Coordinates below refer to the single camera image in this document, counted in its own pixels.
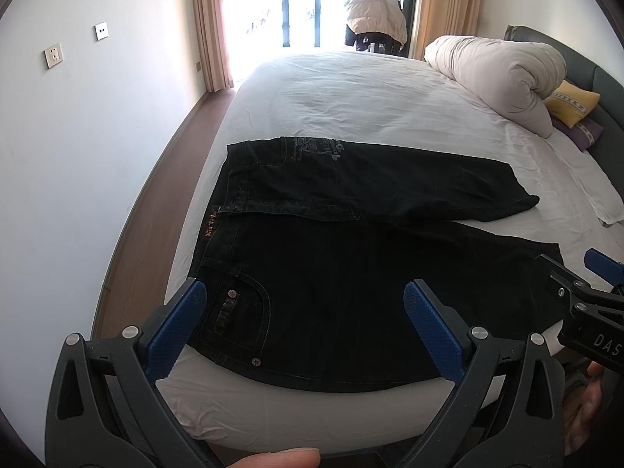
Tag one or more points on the black denim pants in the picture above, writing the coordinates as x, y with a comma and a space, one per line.
307, 244

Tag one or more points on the beige curtain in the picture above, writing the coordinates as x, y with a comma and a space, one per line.
211, 43
435, 18

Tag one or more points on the white wall socket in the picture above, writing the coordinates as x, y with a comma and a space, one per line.
53, 56

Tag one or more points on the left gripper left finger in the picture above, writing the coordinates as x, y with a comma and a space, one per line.
104, 408

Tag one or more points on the yellow pillow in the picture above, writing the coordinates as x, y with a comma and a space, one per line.
570, 104

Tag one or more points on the left beige curtain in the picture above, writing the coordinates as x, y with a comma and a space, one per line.
211, 43

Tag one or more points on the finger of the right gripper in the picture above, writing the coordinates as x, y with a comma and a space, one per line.
603, 266
553, 284

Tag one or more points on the white bed with sheet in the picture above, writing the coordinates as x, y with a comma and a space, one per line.
379, 100

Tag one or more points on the dark green headboard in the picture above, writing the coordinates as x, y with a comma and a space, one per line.
585, 74

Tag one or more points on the right hand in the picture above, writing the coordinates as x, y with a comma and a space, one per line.
584, 409

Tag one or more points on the white puffer jacket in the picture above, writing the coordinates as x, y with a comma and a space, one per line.
377, 16

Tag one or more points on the white pillow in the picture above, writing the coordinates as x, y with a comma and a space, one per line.
605, 200

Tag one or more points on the left hand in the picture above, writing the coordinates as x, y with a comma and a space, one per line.
292, 458

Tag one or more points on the purple pillow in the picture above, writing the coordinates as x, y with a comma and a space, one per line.
584, 133

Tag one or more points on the rolled white duvet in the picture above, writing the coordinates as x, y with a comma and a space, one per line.
513, 79

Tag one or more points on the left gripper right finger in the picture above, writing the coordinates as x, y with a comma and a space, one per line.
505, 408

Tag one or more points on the right beige curtain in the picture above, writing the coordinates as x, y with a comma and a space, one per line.
435, 18

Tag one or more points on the dark clothes under jacket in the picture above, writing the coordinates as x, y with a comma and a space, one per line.
373, 42

